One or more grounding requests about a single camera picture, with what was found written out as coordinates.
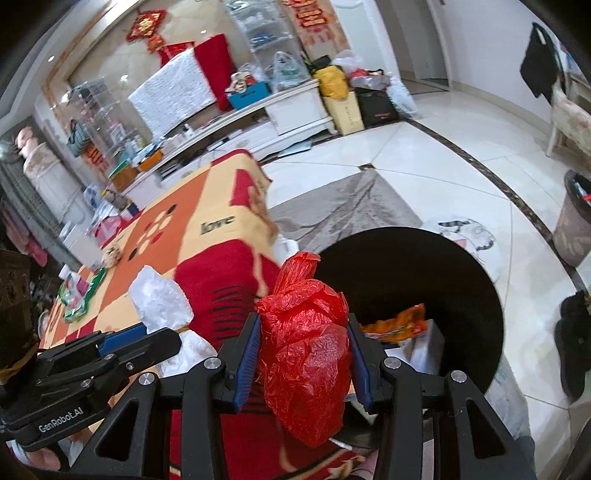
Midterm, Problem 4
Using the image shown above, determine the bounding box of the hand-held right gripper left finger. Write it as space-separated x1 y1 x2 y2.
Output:
69 313 264 480

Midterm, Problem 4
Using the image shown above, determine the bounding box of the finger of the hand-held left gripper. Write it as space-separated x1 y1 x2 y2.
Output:
95 322 149 357
111 327 182 376

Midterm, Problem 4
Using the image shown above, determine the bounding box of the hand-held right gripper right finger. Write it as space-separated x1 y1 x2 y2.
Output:
346 314 539 480

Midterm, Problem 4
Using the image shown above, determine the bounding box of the black trash bin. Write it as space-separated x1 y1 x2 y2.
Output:
314 226 505 450

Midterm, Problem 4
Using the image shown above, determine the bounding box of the orange snack packet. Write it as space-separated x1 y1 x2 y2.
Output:
360 303 430 343

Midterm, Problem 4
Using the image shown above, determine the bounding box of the green snack packet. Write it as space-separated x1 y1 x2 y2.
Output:
58 268 108 324

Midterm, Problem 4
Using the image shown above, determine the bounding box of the printed blanket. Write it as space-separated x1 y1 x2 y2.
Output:
39 148 370 480

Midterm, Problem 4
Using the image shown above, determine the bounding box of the grey rug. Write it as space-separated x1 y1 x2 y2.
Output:
265 168 423 252

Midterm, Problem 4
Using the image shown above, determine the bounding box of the white cat printed mat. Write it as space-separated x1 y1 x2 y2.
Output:
422 217 497 282

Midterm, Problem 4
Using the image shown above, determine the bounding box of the covered standing air conditioner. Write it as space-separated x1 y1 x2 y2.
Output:
23 141 79 217

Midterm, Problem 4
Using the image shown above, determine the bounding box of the teal striped tote bag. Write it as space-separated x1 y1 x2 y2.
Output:
67 120 95 158

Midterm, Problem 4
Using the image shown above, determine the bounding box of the pink plush toy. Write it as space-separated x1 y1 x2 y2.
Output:
14 127 40 158

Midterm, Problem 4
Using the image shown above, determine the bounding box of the clear acrylic shelf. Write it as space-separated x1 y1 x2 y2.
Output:
69 78 144 162

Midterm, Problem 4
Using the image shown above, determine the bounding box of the television under white cloth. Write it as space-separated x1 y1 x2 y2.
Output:
128 48 218 139

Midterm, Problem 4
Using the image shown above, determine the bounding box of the tan cardboard box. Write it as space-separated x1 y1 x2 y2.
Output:
322 91 365 136

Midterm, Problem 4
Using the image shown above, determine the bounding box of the grey waste basket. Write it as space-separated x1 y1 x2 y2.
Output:
553 169 591 267

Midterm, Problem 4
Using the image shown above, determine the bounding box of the white television cabinet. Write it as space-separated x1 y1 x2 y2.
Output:
108 78 335 195

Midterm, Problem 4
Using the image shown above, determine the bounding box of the blue storage basket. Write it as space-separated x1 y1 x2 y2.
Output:
228 82 272 110

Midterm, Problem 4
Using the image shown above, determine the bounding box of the red fluffy cloth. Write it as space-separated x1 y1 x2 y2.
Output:
194 34 238 112

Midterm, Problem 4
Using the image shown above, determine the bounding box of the yellow bag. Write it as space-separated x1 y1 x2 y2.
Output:
318 66 350 100

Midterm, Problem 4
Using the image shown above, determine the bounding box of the white red plastic bag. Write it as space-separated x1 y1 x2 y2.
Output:
332 48 393 90

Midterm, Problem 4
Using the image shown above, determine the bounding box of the translucent plastic bag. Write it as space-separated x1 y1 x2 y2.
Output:
270 51 309 92

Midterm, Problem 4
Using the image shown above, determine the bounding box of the red chinese knot hanging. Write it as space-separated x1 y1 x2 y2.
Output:
126 10 168 68

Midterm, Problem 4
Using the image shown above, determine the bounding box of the floral cushioned chair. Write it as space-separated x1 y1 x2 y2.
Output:
547 74 591 169

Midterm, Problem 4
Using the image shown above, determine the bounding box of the clear drawer tower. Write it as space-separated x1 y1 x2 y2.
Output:
226 0 301 75

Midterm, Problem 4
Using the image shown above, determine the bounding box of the black garment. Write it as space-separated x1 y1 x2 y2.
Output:
519 22 561 104

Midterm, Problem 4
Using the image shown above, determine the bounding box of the red gold wall banner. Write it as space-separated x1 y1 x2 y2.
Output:
284 0 349 51

